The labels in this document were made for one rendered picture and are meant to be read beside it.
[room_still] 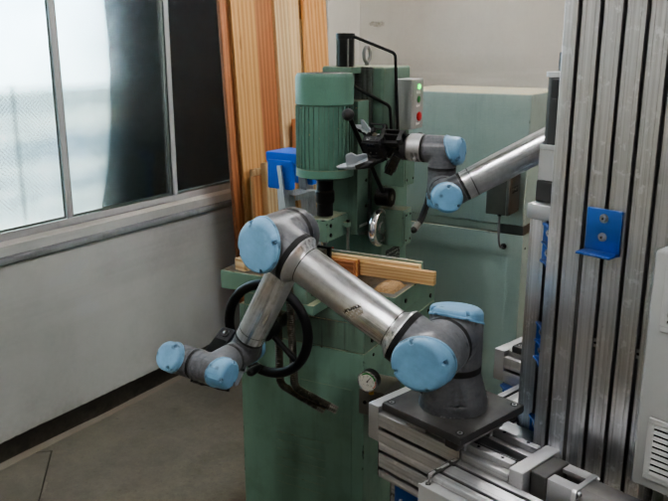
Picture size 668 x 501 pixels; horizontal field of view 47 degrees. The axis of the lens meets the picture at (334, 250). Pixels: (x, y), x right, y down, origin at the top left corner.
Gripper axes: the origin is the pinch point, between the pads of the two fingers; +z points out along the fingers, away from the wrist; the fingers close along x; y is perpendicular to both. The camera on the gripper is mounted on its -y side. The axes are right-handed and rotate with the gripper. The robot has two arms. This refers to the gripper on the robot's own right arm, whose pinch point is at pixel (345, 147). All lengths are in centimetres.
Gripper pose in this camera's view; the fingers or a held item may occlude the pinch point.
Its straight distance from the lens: 221.3
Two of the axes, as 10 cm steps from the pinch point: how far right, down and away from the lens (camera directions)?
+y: -3.3, -5.3, -7.8
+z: -8.8, -1.2, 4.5
